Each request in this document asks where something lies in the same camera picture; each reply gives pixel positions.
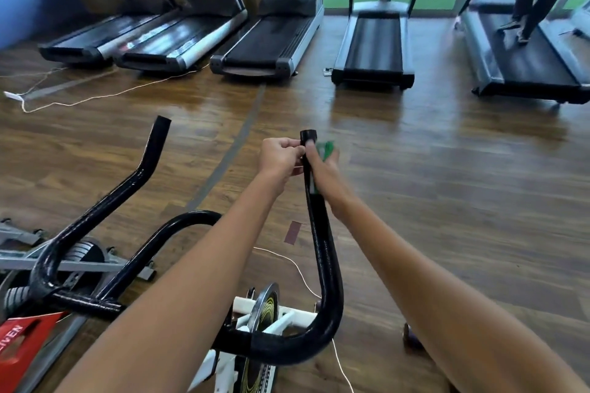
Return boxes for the white bike with yellow flywheel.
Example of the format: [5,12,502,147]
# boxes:
[189,282,319,393]

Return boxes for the white floor cable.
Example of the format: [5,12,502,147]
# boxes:
[4,64,211,115]

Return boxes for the thin white cable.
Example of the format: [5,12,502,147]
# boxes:
[253,245,356,393]

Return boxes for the person's right hand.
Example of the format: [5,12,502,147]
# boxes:
[304,140,356,220]

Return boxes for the person's left hand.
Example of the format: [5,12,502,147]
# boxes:
[256,136,305,196]

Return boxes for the red and grey spin bike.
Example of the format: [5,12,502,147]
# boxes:
[0,217,158,393]

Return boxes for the person's right forearm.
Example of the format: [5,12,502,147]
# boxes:
[332,193,590,393]

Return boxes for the person's left forearm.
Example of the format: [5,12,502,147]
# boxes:
[55,176,301,393]

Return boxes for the brown tape patch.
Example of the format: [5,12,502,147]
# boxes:
[284,220,302,246]

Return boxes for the black handlebars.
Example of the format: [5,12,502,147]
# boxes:
[28,115,345,367]

